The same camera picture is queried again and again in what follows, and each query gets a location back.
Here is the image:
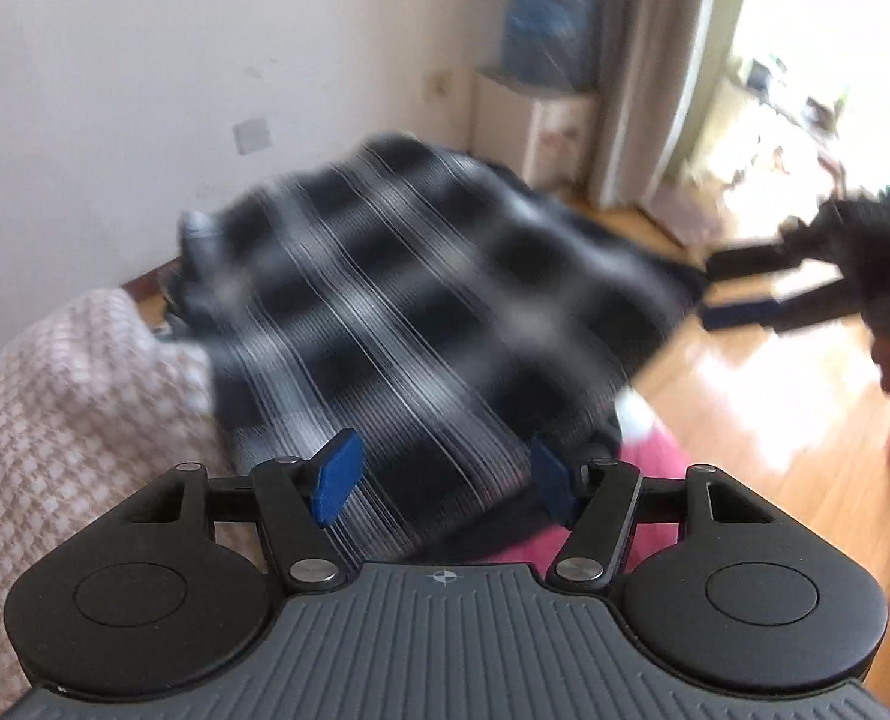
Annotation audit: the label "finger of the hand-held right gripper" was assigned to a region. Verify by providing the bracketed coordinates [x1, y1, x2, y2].
[707, 236, 810, 280]
[700, 281, 862, 335]

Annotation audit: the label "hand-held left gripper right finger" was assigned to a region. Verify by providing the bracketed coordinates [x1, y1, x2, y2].
[531, 433, 780, 592]

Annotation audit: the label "cluttered table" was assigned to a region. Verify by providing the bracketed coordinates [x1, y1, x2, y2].
[722, 52, 851, 188]

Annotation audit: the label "black white plaid pants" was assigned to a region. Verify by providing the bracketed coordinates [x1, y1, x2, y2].
[179, 133, 708, 563]

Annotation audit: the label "brown floor mat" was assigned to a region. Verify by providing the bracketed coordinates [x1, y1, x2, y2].
[644, 184, 720, 248]

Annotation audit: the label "stack of light folded clothes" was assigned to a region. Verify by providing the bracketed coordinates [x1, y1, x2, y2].
[0, 286, 266, 691]

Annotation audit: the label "white water dispenser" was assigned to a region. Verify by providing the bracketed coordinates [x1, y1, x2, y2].
[471, 67, 600, 196]

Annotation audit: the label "white wall plate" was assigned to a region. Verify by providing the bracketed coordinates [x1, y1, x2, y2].
[233, 118, 273, 156]

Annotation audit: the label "grey curtain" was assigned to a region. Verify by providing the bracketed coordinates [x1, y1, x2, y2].
[587, 0, 757, 211]

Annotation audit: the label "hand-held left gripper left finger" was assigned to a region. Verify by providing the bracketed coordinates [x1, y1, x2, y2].
[119, 429, 363, 592]

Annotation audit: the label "pink floral blanket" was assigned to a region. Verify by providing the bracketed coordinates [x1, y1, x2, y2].
[482, 420, 686, 567]

